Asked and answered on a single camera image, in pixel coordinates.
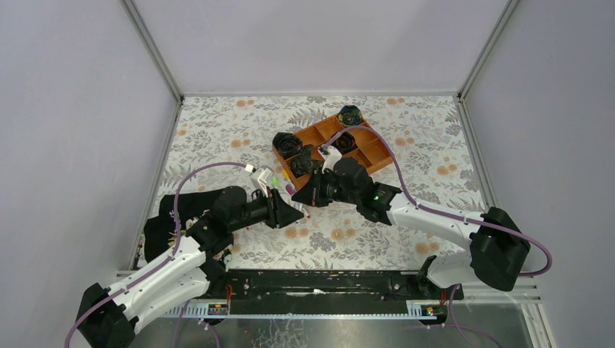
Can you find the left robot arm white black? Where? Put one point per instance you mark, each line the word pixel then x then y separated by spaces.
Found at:
pixel 113 316

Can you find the rolled dark tie top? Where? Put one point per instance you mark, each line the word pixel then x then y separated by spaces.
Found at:
pixel 349 115

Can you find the rolled dark tie left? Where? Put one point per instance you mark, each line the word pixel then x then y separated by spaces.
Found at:
pixel 287 144

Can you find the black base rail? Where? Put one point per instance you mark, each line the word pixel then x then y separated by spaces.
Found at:
pixel 325 292

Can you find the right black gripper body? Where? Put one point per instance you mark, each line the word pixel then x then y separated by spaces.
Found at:
pixel 314 191

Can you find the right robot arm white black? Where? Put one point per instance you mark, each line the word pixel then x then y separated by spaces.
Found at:
pixel 493 250

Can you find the floral table cloth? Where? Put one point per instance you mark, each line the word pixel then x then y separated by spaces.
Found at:
pixel 215 133

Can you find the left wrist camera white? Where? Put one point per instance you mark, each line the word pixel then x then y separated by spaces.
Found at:
pixel 261 177

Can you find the rolled dark tie centre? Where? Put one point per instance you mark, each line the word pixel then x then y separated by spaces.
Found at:
pixel 345 143

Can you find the unrolled dark patterned tie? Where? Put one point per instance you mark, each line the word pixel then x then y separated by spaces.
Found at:
pixel 304 163

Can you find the orange compartment tray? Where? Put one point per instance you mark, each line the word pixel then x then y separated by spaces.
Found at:
pixel 367 148

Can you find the black floral cloth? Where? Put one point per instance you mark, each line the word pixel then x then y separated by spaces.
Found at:
pixel 168 216

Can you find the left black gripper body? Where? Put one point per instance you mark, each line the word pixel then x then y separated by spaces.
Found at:
pixel 277 208

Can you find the rolled dark tie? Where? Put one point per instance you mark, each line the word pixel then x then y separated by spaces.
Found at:
pixel 349 115
pixel 345 143
pixel 287 144

